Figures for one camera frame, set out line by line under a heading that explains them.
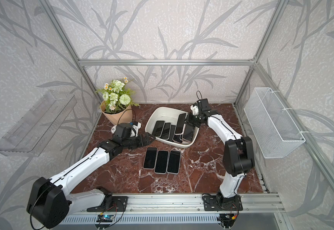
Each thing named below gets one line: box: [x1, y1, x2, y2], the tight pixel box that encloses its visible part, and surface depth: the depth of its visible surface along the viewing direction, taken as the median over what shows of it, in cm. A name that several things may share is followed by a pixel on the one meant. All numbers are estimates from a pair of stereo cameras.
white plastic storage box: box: [144, 106, 200, 149], surface depth 104 cm
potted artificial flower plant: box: [96, 77, 140, 126], surface depth 88 cm
